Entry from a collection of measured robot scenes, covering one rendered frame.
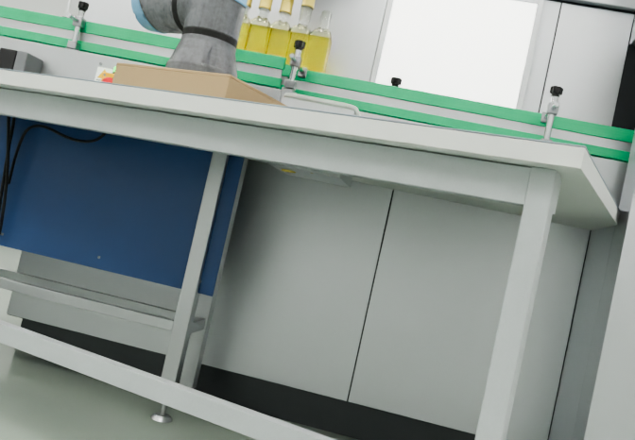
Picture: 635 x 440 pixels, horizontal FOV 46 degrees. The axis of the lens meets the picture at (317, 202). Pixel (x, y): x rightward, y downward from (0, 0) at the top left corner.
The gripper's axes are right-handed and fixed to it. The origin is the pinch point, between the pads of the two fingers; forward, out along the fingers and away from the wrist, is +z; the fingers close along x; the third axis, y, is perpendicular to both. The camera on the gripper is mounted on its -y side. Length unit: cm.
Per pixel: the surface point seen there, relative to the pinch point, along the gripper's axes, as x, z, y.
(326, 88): 3.9, 25.2, -11.0
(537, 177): 77, 48, -61
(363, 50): -12.0, 9.2, -16.0
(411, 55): -12.4, 8.0, -29.8
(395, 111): 4.1, 28.0, -30.4
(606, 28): -15, -10, -81
